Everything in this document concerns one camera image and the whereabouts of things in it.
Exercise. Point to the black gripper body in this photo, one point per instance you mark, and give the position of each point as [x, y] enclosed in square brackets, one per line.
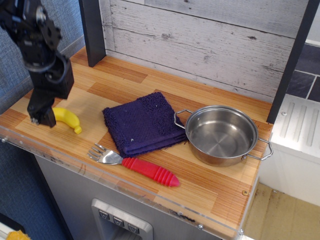
[52, 77]

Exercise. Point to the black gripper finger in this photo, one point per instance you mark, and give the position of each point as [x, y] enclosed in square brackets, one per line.
[47, 117]
[36, 118]

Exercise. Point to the yellow toy banana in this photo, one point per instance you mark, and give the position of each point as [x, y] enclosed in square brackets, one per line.
[67, 117]

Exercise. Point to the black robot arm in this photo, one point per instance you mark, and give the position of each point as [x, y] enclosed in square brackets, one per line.
[30, 28]

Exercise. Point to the clear acrylic edge guard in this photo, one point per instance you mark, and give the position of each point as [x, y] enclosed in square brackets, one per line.
[210, 202]

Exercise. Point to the purple folded towel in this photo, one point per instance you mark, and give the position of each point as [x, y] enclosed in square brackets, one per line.
[144, 125]

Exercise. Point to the yellow object bottom left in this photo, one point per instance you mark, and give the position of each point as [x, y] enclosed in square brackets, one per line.
[7, 233]

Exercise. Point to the silver dispenser button panel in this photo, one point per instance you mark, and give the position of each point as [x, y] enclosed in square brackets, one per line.
[115, 224]

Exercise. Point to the stainless steel pot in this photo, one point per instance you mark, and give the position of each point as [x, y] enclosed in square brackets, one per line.
[219, 135]

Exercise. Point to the red handled metal fork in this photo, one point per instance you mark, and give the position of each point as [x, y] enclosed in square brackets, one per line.
[150, 170]

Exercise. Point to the dark left shelf post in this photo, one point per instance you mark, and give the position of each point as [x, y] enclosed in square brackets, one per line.
[92, 30]

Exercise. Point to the dark shelf post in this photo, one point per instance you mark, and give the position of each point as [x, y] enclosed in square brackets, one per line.
[92, 30]
[303, 31]

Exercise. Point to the dark right shelf post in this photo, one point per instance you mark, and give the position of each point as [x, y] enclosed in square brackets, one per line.
[303, 31]

